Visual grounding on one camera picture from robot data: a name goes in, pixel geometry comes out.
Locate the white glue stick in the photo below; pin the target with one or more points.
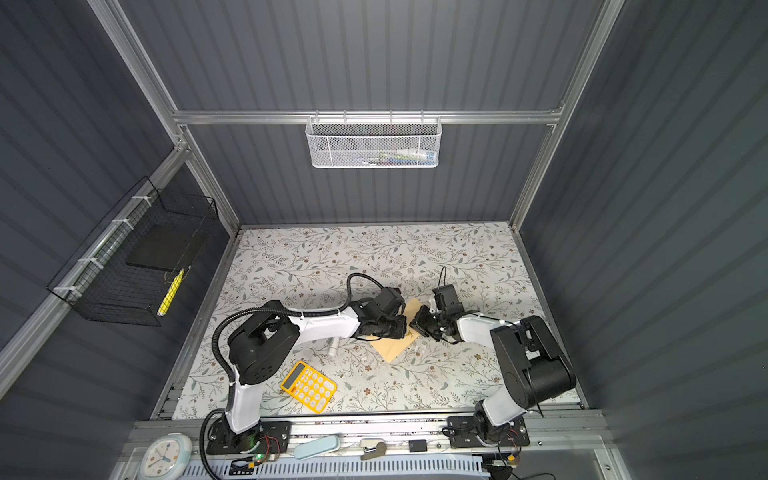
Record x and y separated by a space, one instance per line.
333 346

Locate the yellow highlighter pen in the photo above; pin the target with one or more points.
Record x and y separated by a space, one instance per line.
170 293

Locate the small black square block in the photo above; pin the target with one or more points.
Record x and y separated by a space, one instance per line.
417 446

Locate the black wire basket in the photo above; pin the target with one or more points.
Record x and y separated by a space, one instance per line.
124 275

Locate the yellow calculator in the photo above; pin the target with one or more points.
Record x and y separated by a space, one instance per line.
310 387

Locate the pens in white basket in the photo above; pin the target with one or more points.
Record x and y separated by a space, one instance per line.
413 157

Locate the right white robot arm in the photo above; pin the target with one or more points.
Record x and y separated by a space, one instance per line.
532 364

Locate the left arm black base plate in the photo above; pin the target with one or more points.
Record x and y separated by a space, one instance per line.
266 437

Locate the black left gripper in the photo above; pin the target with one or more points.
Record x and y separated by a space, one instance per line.
401 327

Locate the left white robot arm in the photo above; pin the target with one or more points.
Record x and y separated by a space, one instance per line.
258 348

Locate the white wire mesh basket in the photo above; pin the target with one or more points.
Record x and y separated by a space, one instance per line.
338 145

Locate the white analog clock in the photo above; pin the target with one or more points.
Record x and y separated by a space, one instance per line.
166 458

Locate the manila paper envelope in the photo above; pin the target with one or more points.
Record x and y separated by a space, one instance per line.
389 349

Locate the light blue eraser case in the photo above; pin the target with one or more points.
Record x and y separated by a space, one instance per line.
318 446

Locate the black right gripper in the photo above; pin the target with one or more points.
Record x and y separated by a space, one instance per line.
420 322

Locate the small metal latch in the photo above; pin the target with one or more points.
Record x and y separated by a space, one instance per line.
372 448

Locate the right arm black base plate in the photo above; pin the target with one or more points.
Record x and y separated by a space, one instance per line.
475 432

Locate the white slotted cable duct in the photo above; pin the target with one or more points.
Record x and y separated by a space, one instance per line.
430 466

